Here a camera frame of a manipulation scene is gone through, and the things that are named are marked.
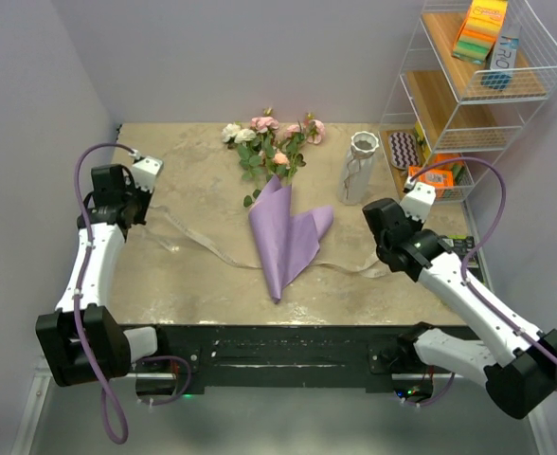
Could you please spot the white wire shelf rack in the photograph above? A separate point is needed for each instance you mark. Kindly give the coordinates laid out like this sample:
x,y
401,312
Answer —
x,y
446,107

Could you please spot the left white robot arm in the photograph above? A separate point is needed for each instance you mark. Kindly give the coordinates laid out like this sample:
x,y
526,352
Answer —
x,y
118,201

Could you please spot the purple wavy sponge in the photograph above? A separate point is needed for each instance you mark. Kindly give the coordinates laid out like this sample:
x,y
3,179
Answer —
x,y
403,149

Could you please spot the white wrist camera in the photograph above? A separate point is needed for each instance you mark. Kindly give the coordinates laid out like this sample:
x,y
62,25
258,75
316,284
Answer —
x,y
418,199
146,171

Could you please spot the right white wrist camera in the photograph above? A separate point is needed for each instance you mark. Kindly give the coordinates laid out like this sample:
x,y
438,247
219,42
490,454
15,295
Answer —
x,y
418,199

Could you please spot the orange packet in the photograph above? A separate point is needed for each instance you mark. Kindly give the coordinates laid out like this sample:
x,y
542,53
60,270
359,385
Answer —
x,y
441,180

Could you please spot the purple wrapping paper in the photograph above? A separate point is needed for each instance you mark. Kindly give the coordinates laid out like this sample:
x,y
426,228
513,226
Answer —
x,y
287,244

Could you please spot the orange green sponge pack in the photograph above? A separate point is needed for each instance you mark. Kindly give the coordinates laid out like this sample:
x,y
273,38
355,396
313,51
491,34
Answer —
x,y
450,163

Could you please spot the colourful sponge pack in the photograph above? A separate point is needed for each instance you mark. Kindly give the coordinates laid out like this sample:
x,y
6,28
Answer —
x,y
479,30

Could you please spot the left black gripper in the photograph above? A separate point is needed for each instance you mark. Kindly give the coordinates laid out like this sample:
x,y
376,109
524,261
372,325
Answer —
x,y
139,219

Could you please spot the black green box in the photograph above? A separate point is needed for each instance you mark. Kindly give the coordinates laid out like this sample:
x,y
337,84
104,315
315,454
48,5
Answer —
x,y
462,245

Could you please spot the artificial flower bunch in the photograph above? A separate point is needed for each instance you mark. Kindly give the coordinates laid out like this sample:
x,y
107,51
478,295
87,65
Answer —
x,y
266,150

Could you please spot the white blue box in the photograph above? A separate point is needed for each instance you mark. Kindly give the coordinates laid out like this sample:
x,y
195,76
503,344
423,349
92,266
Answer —
x,y
499,71

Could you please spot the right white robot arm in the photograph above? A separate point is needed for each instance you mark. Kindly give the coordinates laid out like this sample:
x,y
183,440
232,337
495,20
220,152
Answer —
x,y
511,358

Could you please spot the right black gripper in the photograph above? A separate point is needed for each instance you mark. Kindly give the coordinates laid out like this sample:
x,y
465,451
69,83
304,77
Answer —
x,y
416,223

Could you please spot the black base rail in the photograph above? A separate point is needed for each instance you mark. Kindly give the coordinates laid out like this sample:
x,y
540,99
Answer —
x,y
193,358

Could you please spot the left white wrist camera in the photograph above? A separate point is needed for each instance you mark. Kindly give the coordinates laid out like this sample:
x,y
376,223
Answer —
x,y
146,171

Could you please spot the beige printed ribbon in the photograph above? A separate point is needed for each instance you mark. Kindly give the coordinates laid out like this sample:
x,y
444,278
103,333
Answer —
x,y
370,269

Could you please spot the white ribbed vase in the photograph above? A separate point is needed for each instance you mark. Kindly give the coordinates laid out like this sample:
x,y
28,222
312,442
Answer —
x,y
357,168

